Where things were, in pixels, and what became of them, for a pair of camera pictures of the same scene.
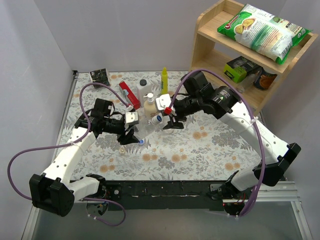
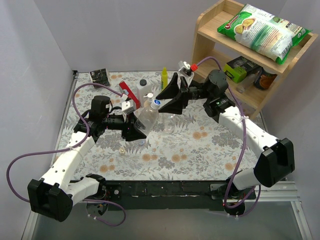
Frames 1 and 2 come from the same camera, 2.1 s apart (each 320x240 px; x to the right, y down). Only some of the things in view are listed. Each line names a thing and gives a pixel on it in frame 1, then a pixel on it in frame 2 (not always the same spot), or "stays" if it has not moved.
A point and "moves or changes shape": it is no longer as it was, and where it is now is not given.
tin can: [264, 80] stays
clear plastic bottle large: [144, 128] moves or changes shape
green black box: [239, 68] stays
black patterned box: [100, 76] stays
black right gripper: [173, 120] to [185, 93]
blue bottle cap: [156, 119] moves or changes shape
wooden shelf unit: [255, 75] stays
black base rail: [165, 195] stays
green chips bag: [264, 31] stays
